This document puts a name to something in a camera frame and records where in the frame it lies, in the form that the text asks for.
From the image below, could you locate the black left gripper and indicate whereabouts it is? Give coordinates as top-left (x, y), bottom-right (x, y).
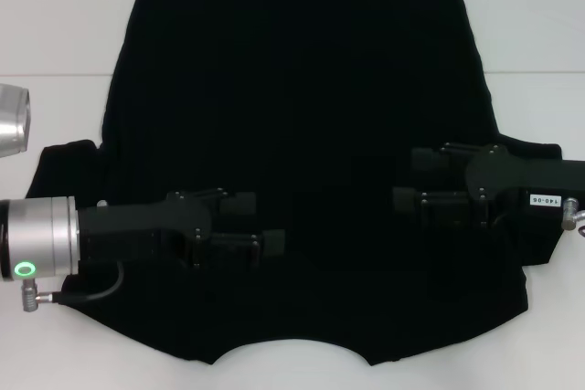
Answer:
top-left (76, 187), bottom-right (288, 275)

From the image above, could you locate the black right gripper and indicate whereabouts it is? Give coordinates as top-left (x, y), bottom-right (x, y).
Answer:
top-left (391, 142), bottom-right (585, 230)

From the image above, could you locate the black t-shirt with white print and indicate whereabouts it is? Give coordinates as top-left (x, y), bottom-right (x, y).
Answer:
top-left (25, 0), bottom-right (564, 366)

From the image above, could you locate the right arm cable with plug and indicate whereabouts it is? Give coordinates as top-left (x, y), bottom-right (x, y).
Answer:
top-left (561, 196), bottom-right (585, 239)

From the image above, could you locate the arm cable with plug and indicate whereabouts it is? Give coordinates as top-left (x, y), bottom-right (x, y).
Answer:
top-left (561, 196), bottom-right (585, 239)
top-left (20, 260), bottom-right (127, 314)

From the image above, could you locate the left arm cable with plug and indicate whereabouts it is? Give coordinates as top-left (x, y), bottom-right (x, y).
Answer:
top-left (20, 260), bottom-right (127, 314)

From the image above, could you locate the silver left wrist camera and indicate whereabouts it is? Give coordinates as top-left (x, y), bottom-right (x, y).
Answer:
top-left (0, 82), bottom-right (33, 159)

